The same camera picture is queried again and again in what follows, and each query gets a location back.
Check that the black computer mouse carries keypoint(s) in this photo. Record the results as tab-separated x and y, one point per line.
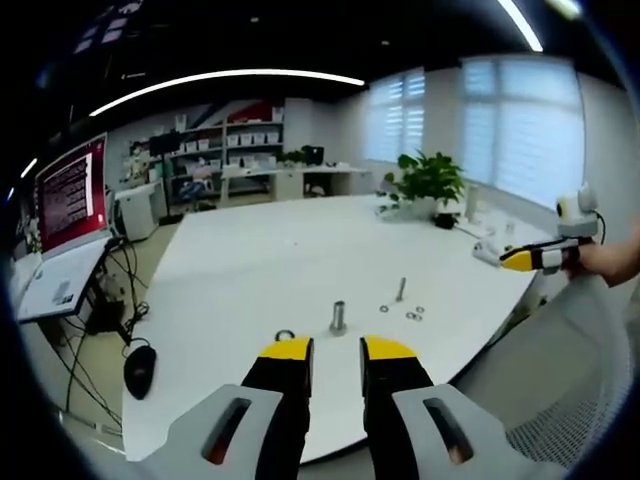
140	372

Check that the thin metal threaded stud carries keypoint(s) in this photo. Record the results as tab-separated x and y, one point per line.
400	291

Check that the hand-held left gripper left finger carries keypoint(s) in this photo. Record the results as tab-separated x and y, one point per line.
280	400

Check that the open laptop with red screen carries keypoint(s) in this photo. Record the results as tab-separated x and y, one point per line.
70	200

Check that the thick metal threaded stud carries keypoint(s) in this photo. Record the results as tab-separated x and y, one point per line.
338	317

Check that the curved ceiling light strip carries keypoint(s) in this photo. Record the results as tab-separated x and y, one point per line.
225	77

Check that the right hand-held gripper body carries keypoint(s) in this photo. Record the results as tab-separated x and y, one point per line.
575	215

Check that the white upright cylinder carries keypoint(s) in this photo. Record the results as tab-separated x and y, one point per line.
472	202

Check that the green potted plant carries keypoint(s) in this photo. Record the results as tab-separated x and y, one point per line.
427	180

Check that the straight ceiling light strip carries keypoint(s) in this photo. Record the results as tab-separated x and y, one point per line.
522	25

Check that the long white desk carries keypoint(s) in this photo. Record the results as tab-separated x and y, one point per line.
300	175

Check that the narrow window blind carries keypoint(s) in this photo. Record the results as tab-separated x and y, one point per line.
397	117

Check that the person's right hand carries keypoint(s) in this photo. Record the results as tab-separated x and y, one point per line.
590	260

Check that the white mesh chair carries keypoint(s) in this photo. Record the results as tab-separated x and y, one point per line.
565	350

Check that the wide window blind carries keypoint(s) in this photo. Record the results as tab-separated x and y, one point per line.
520	125

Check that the white storage shelf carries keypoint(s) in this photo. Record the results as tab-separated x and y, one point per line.
235	145

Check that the white cabinet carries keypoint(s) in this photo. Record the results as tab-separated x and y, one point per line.
137	210

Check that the large metal washer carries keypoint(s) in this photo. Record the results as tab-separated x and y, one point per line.
278	334

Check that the small white device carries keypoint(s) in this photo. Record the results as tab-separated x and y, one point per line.
485	251

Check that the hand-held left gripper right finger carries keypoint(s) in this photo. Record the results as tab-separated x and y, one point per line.
395	400

